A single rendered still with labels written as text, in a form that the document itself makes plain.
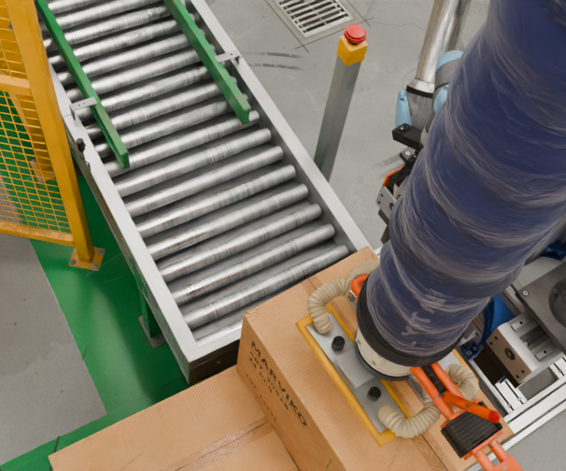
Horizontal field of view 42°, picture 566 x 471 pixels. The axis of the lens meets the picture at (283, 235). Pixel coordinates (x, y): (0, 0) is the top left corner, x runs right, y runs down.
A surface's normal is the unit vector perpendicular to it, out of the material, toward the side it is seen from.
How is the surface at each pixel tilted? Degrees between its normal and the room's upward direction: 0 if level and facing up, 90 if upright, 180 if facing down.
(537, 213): 71
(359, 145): 0
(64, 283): 0
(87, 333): 0
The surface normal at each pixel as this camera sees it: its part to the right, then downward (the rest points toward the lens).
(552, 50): -0.40, 0.61
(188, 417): 0.10, -0.51
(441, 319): -0.11, 0.61
